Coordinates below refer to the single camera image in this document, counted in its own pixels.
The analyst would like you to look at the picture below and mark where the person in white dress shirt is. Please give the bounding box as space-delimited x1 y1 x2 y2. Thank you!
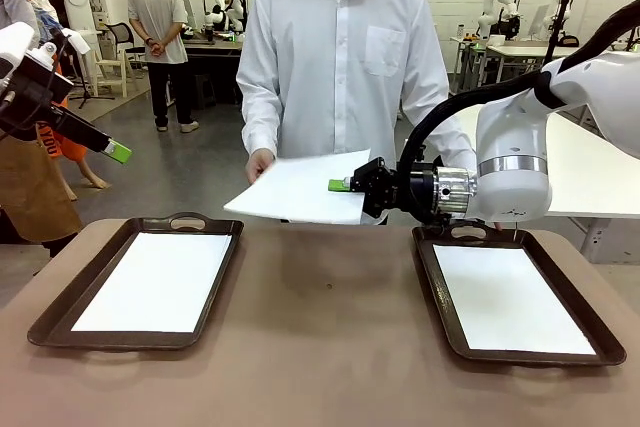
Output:
235 0 476 228

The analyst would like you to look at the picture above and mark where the brown plastic serving tray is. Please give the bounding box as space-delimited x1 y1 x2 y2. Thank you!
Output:
27 211 245 352
411 220 628 367

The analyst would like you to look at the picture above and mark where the person in orange trousers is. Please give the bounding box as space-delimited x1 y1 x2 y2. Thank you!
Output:
29 0 109 201

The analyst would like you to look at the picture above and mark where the black tripod pole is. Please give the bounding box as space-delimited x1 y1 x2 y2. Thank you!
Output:
543 0 576 66

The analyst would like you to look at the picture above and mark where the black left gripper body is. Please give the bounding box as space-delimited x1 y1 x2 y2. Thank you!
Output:
0 89 96 148

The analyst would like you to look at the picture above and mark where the white wooden folding chair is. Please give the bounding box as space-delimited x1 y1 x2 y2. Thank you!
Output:
94 44 132 98

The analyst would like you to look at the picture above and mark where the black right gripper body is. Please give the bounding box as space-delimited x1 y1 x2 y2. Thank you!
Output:
352 157 401 221

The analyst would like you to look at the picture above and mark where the black background desk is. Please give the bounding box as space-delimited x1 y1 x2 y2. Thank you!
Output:
182 34 246 108

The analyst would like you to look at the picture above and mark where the black mesh office chair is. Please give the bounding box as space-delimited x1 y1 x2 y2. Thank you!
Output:
104 21 146 68

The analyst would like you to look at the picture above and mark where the person's left forearm white sleeve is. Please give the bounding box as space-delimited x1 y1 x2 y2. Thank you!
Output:
399 91 476 173

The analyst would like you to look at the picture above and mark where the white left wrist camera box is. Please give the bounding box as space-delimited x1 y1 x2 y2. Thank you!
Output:
47 29 91 56

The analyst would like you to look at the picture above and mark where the large white table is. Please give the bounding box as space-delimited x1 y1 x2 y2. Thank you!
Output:
449 106 640 221

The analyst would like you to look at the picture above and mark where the person's right hand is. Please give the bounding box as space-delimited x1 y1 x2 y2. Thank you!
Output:
245 148 277 186

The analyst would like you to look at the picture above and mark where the person's right forearm white sleeve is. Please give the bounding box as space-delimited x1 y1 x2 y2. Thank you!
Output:
241 91 286 163

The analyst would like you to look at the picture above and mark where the white background work table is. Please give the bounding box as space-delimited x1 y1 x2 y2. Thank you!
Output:
487 44 581 88

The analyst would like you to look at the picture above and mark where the white A4 paper sheet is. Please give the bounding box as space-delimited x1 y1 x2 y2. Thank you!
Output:
432 243 598 356
70 231 234 334
223 148 372 226

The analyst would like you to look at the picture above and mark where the person in grey t-shirt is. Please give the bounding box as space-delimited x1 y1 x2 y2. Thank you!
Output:
127 0 200 133

